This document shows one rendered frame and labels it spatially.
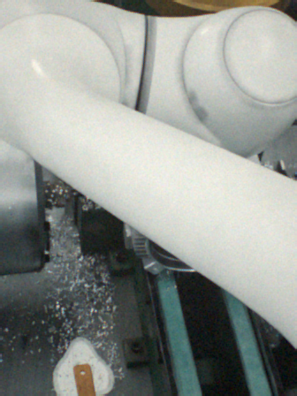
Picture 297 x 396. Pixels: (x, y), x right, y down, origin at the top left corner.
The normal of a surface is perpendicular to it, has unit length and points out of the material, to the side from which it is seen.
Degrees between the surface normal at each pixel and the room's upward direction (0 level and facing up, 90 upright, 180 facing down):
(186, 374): 0
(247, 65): 36
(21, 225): 69
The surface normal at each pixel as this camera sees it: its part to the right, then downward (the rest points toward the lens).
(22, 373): 0.07, -0.65
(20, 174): 0.17, -0.02
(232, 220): -0.61, -0.33
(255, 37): 0.14, -0.31
